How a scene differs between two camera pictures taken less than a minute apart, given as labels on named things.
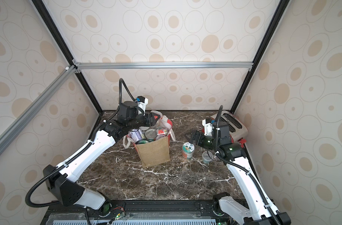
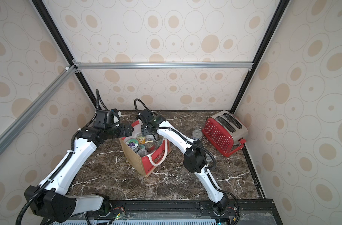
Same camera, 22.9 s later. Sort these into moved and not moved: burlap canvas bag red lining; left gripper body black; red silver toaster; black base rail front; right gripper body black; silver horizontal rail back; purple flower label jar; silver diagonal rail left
Moved: right gripper body black; burlap canvas bag red lining; left gripper body black; purple flower label jar
Not moved: black base rail front; silver horizontal rail back; red silver toaster; silver diagonal rail left
